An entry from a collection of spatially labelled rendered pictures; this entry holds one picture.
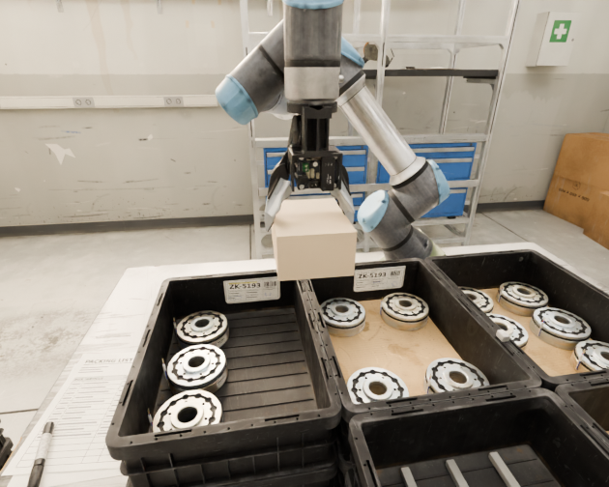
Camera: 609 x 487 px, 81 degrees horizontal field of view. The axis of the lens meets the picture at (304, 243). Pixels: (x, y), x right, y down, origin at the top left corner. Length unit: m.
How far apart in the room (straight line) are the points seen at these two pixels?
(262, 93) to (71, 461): 0.73
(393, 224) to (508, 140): 3.18
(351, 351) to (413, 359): 0.12
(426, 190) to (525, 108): 3.19
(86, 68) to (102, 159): 0.71
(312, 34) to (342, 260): 0.31
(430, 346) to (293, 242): 0.40
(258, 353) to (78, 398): 0.41
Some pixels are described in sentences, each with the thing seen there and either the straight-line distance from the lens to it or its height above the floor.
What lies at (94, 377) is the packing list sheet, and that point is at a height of 0.70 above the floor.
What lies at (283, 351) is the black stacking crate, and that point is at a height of 0.83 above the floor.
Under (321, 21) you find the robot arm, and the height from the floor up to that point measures 1.39.
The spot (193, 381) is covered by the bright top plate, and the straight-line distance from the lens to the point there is 0.68.
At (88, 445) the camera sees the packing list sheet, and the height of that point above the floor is 0.70.
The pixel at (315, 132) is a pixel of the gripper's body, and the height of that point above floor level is 1.26.
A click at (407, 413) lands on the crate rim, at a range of 0.55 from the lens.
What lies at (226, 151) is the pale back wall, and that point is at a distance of 3.35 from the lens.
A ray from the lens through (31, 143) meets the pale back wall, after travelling 3.78.
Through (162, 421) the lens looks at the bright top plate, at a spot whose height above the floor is 0.86.
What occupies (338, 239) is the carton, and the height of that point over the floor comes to 1.11.
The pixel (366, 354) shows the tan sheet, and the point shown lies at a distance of 0.75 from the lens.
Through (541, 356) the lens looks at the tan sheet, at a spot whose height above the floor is 0.83.
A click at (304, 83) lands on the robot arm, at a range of 0.50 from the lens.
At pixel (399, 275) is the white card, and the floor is 0.89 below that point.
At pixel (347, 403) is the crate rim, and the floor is 0.93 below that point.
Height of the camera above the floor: 1.33
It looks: 26 degrees down
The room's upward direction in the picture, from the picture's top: straight up
